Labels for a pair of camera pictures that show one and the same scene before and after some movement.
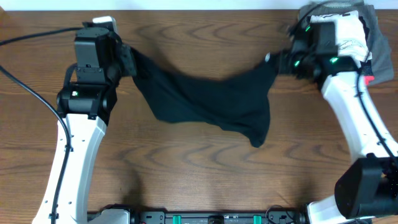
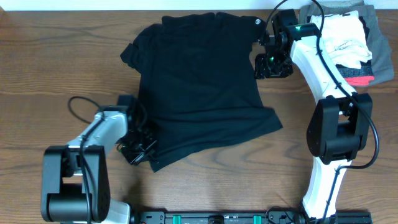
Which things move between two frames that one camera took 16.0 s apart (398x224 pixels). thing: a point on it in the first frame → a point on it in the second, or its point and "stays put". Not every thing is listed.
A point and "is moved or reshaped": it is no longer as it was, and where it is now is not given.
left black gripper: (124, 54) → (137, 158)
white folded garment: (350, 38) stays put
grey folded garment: (380, 50) stays put
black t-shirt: (240, 104) is moved or reshaped
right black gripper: (284, 59) → (262, 68)
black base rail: (277, 216) stays put
